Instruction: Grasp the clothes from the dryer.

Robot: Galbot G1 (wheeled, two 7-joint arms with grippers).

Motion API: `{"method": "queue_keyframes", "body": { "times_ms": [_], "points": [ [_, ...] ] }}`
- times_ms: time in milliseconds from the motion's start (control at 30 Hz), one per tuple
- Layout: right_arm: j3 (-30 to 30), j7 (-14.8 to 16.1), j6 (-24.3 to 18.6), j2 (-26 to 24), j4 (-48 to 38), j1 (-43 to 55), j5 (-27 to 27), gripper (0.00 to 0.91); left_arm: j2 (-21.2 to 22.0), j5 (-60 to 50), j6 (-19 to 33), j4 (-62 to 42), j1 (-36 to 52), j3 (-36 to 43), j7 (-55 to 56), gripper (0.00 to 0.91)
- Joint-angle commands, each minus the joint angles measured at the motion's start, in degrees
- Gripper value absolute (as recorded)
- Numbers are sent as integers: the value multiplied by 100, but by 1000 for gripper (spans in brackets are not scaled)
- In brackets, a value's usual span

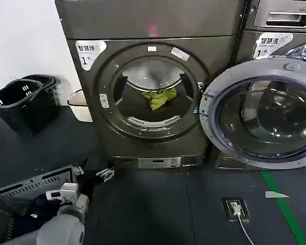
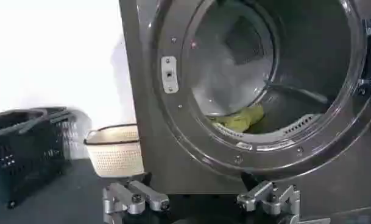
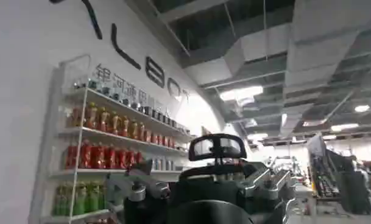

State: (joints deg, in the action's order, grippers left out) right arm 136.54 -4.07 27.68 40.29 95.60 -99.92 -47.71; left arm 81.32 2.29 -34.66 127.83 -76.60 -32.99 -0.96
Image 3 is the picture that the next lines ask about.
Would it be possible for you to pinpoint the rectangular ceiling light panel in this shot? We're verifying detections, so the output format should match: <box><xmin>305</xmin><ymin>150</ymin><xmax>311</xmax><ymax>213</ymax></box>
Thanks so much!
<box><xmin>219</xmin><ymin>86</ymin><xmax>264</xmax><ymax>103</ymax></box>

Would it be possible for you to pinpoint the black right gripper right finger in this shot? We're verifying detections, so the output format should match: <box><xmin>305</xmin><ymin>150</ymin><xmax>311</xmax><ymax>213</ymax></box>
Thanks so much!
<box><xmin>242</xmin><ymin>167</ymin><xmax>297</xmax><ymax>203</ymax></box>

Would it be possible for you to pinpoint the white shelf with drink bottles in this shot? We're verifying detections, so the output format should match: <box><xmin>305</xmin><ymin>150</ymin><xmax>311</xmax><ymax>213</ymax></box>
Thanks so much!
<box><xmin>29</xmin><ymin>54</ymin><xmax>194</xmax><ymax>224</ymax></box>

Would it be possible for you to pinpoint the silver ceiling air duct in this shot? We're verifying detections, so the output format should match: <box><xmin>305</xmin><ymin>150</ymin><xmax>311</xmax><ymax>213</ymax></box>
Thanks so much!
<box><xmin>183</xmin><ymin>0</ymin><xmax>371</xmax><ymax>89</ymax></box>

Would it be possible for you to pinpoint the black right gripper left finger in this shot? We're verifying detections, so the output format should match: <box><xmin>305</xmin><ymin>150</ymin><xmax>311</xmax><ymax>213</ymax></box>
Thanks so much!
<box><xmin>105</xmin><ymin>160</ymin><xmax>171</xmax><ymax>211</ymax></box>

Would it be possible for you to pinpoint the dark equipment rack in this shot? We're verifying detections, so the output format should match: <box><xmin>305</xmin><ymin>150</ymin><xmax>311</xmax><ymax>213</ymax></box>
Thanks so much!
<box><xmin>306</xmin><ymin>133</ymin><xmax>371</xmax><ymax>215</ymax></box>

